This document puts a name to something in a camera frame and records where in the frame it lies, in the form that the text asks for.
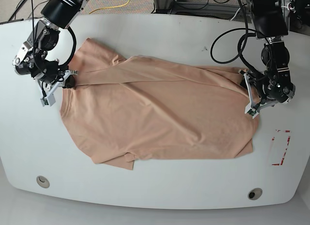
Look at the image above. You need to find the red tape rectangle marking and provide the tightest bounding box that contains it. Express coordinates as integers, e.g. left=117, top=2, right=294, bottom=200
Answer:
left=268, top=130, right=292, bottom=166

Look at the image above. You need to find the right table grommet hole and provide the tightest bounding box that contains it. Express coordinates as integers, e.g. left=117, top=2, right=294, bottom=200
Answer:
left=248, top=188, right=263, bottom=200

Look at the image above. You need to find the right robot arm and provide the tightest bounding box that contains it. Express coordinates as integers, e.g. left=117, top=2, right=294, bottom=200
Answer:
left=13, top=0, right=89, bottom=106

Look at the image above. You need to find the peach t-shirt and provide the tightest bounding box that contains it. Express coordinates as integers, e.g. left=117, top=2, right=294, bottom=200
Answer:
left=60, top=39, right=259, bottom=170

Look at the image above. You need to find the black floor cable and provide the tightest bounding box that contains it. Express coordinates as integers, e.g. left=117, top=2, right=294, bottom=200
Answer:
left=7, top=0, right=59, bottom=21

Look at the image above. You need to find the left table grommet hole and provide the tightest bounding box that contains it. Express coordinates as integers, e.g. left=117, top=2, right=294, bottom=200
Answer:
left=36, top=176, right=50, bottom=189

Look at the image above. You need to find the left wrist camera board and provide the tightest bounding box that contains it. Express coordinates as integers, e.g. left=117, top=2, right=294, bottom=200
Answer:
left=245, top=107, right=259, bottom=119

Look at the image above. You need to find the yellow cable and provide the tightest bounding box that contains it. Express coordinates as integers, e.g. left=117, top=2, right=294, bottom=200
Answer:
left=89, top=0, right=133, bottom=15

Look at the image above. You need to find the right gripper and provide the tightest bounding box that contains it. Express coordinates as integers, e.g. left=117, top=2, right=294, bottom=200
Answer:
left=36, top=70, right=78, bottom=99

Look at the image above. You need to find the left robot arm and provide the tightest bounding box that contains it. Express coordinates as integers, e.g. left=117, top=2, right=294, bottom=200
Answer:
left=232, top=0, right=295, bottom=117

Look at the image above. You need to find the table grommet hole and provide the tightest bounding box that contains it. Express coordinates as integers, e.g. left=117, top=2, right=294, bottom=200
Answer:
left=248, top=188, right=263, bottom=200
left=36, top=176, right=50, bottom=189

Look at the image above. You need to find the aluminium frame stand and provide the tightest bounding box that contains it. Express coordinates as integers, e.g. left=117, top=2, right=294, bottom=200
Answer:
left=153, top=0, right=250, bottom=19

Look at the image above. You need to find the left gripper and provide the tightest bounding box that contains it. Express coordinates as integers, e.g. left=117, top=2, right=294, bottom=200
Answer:
left=238, top=70, right=278, bottom=113

